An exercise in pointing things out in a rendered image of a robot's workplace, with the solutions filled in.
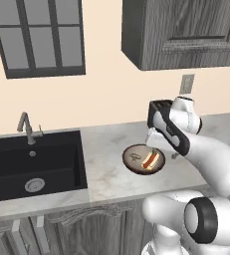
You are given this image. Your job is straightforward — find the round metal sink drain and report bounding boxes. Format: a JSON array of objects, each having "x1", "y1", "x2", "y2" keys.
[{"x1": 24, "y1": 177, "x2": 47, "y2": 194}]

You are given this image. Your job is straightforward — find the hot dog in bun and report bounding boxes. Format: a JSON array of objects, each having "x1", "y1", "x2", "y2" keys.
[{"x1": 139, "y1": 148, "x2": 160, "y2": 170}]

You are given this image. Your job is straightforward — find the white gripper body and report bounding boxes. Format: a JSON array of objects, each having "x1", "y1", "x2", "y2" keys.
[{"x1": 144, "y1": 127, "x2": 174, "y2": 152}]

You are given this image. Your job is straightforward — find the grey metal tap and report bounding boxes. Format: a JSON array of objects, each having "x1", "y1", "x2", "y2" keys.
[{"x1": 17, "y1": 112, "x2": 44, "y2": 145}]

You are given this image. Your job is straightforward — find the grey wall outlet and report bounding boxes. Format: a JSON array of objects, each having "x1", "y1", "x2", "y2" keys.
[{"x1": 178, "y1": 73, "x2": 196, "y2": 96}]

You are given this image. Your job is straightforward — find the pale grey cupboard handle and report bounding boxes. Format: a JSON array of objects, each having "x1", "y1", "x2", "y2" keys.
[
  {"x1": 11, "y1": 218, "x2": 25, "y2": 255},
  {"x1": 36, "y1": 215, "x2": 52, "y2": 255}
]

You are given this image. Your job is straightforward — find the dark brown bowl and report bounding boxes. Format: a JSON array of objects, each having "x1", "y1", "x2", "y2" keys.
[{"x1": 121, "y1": 143, "x2": 166, "y2": 176}]

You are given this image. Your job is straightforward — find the grey wood wall cabinet door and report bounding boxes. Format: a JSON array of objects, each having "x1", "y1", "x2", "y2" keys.
[{"x1": 141, "y1": 0, "x2": 230, "y2": 71}]

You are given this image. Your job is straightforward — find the dark framed window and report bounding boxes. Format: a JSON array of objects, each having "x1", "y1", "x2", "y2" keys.
[{"x1": 0, "y1": 0, "x2": 87, "y2": 80}]

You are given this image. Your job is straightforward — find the black sink basin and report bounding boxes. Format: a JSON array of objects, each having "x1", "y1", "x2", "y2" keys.
[{"x1": 0, "y1": 129, "x2": 89, "y2": 204}]

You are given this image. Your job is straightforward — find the grey wood wall cabinet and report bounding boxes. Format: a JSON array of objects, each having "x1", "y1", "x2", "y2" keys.
[{"x1": 120, "y1": 0, "x2": 230, "y2": 72}]

